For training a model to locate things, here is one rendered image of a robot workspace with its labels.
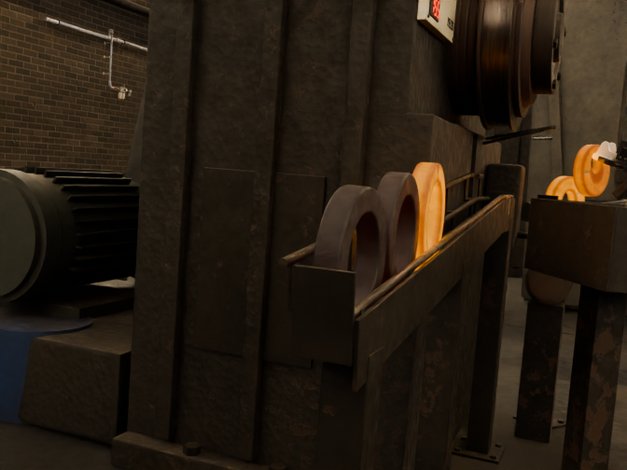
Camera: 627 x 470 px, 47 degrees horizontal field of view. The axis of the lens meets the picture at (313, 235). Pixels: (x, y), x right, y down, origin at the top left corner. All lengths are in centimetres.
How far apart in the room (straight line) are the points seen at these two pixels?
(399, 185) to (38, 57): 843
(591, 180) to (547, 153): 244
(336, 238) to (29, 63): 847
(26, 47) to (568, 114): 637
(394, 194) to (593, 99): 372
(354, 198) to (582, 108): 388
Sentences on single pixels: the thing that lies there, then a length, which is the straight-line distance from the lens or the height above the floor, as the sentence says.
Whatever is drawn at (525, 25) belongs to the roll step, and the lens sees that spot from 181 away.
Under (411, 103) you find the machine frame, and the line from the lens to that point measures 153.
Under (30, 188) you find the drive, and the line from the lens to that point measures 214.
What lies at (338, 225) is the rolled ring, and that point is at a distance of 82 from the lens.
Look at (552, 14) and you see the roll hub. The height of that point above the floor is 114.
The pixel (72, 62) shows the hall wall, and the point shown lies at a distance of 972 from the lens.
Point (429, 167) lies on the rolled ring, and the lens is 120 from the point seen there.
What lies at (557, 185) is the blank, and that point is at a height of 75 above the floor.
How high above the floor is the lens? 74
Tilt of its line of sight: 5 degrees down
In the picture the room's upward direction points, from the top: 4 degrees clockwise
